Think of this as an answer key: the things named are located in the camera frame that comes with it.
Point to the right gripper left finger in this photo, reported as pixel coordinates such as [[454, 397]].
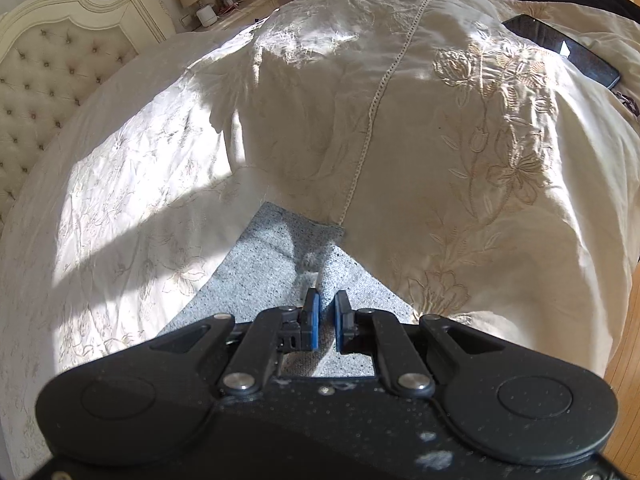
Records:
[[300, 327]]

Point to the white bedside table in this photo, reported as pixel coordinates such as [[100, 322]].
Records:
[[245, 14]]

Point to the cream tufted headboard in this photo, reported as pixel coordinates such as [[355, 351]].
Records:
[[54, 55]]

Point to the cream embroidered bedspread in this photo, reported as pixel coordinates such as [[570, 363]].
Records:
[[474, 174]]

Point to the grey speckled pants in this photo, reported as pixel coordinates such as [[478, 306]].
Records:
[[278, 257]]

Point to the black smartphone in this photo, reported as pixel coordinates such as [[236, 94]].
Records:
[[543, 35]]

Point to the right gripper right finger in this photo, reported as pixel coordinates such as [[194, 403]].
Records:
[[353, 328]]

